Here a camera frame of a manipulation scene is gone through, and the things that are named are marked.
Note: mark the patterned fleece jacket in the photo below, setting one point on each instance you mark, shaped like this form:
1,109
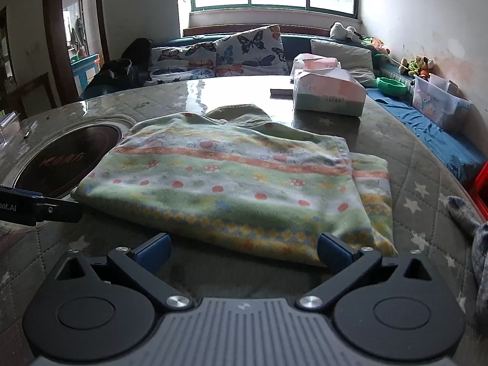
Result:
228,175

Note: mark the grey quilted star tablecloth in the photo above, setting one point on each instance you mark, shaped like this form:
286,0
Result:
411,183

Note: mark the hanging clothes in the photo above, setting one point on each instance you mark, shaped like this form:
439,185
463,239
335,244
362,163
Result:
79,32

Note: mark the grey knit cloth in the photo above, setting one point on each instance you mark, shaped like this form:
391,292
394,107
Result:
478,244

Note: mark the silver pen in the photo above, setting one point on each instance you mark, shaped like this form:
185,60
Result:
30,129

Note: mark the round black induction cooktop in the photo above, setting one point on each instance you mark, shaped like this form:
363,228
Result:
64,156

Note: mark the butterfly print pillow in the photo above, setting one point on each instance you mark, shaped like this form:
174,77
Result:
179,75
251,49
183,55

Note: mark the red plastic stool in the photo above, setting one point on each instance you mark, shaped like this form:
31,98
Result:
480,188

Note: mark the white plush toy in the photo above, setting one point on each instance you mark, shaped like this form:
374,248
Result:
341,30

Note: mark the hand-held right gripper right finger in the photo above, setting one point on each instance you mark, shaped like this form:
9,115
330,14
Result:
335,253

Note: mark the grey pillow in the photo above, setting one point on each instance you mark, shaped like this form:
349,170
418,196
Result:
354,57

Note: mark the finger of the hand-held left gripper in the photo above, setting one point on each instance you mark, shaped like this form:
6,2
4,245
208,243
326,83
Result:
63,211

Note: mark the blue cabinet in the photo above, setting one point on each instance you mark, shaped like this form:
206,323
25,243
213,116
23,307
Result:
85,70

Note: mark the small grey flat box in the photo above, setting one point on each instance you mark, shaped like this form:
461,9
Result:
281,92

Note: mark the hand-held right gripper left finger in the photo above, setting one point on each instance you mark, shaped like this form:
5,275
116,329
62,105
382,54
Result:
152,253

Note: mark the green bowl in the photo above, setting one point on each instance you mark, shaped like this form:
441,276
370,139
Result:
390,85

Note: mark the brown plush toy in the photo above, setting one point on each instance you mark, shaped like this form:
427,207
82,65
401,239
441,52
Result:
417,64

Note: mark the small tissue pack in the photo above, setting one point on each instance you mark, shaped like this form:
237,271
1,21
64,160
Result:
316,61

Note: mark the clear plastic container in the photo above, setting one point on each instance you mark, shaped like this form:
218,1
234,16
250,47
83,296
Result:
8,127

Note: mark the dark clothing pile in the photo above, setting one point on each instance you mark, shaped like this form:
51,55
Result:
114,72

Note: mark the clear plastic storage box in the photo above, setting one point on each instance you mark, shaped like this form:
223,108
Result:
438,103

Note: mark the large tissue pack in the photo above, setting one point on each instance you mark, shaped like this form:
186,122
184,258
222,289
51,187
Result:
328,91

